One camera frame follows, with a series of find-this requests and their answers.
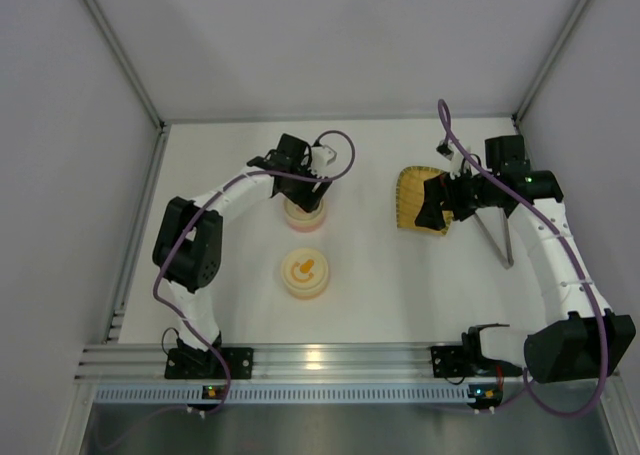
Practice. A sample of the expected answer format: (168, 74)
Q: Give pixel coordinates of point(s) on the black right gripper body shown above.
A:
(447, 198)

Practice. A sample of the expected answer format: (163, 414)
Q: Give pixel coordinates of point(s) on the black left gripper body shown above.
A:
(304, 195)

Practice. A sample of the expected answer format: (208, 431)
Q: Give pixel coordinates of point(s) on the cream lid with pink knob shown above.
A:
(291, 207)

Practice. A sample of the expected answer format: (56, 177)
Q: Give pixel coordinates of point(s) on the metal tongs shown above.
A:
(499, 239)

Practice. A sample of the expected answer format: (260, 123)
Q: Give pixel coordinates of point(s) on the cream lid with orange knob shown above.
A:
(307, 257)

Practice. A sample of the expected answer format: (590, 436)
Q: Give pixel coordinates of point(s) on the pink lunch box bowl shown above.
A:
(305, 222)

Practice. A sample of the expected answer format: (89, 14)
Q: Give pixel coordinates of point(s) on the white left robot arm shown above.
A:
(188, 248)

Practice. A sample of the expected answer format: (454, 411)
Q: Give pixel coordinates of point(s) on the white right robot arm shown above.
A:
(581, 337)

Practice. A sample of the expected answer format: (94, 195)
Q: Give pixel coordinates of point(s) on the orange lunch box bowl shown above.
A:
(305, 285)

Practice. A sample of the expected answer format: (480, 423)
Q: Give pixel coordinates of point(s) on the woven bamboo tray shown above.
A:
(410, 197)

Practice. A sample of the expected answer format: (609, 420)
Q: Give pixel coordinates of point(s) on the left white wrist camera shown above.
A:
(322, 156)

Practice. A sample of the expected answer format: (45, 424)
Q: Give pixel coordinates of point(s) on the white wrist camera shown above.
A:
(456, 160)
(322, 156)

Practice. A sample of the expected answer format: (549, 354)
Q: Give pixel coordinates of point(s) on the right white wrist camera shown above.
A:
(456, 160)

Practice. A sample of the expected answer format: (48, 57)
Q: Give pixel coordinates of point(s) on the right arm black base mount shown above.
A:
(456, 361)

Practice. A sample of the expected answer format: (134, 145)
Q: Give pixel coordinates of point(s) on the right aluminium frame post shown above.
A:
(560, 42)

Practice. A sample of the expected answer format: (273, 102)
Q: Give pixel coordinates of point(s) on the aluminium frame post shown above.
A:
(560, 42)
(123, 61)

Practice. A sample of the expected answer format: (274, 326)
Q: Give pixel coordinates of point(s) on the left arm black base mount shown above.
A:
(235, 362)

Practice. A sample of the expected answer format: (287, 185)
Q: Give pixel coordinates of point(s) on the left aluminium frame post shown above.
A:
(123, 61)

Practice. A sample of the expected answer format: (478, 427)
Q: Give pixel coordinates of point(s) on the aluminium front rail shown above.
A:
(271, 363)

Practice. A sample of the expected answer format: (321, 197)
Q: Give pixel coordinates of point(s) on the slotted grey cable duct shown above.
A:
(245, 394)

